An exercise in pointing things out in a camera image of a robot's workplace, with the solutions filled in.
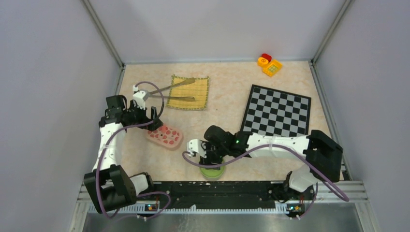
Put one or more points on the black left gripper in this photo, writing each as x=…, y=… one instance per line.
x=133, y=106

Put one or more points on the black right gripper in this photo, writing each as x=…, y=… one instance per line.
x=209, y=160

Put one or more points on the pink lunch box lid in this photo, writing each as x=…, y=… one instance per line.
x=167, y=130

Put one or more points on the green round lid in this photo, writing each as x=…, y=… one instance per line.
x=212, y=170

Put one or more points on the pink lunch box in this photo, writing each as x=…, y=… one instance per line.
x=171, y=142

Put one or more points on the silver metal tongs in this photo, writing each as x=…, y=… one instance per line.
x=175, y=91

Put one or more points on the round steel container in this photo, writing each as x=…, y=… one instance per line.
x=212, y=176

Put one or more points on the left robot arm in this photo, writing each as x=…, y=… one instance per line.
x=108, y=185

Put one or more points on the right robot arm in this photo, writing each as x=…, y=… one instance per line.
x=321, y=156

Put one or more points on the bamboo mat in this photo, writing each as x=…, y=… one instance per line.
x=199, y=90

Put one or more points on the checkerboard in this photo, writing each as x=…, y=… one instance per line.
x=275, y=112

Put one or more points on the orange round toy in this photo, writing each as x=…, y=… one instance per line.
x=262, y=62

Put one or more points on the yellow toy block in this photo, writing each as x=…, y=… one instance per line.
x=272, y=67

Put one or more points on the red toy block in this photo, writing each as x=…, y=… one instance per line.
x=266, y=57

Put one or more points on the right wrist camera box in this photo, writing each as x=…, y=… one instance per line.
x=196, y=147

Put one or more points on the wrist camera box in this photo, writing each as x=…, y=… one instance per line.
x=139, y=97
x=196, y=147

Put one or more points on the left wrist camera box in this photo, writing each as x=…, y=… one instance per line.
x=139, y=97

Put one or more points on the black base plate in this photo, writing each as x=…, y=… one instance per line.
x=223, y=195

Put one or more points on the aluminium frame rail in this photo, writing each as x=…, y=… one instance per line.
x=324, y=213

